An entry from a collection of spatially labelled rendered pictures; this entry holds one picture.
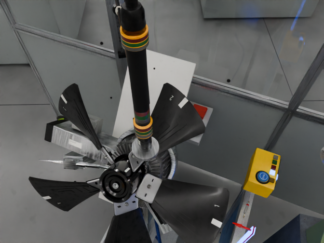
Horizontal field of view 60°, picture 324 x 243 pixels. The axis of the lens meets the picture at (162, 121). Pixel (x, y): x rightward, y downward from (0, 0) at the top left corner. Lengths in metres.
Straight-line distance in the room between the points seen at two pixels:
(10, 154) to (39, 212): 0.61
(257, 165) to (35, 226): 1.67
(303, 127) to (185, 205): 0.86
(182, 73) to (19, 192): 1.77
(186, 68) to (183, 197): 0.46
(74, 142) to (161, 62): 0.46
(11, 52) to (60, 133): 2.10
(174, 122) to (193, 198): 0.27
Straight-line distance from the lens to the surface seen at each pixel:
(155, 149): 0.71
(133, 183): 0.92
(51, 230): 2.28
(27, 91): 3.07
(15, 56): 3.24
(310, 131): 1.62
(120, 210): 1.02
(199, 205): 0.95
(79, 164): 1.14
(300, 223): 1.31
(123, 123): 1.17
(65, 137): 1.19
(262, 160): 1.20
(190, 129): 0.81
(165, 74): 1.08
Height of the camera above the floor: 2.07
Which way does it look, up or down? 55 degrees down
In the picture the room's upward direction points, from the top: straight up
